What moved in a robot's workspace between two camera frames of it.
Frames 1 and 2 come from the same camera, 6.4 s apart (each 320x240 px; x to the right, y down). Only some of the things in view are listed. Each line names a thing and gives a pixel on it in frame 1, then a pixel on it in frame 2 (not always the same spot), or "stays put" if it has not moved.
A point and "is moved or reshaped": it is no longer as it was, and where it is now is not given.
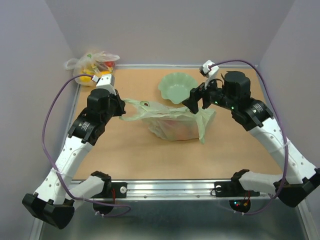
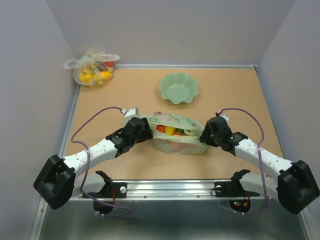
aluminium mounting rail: (184, 190) stays put
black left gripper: (120, 103) → (146, 133)
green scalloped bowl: (176, 86) stays put
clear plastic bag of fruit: (97, 63) stays put
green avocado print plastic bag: (173, 123) is moved or reshaped
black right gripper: (192, 102) → (204, 136)
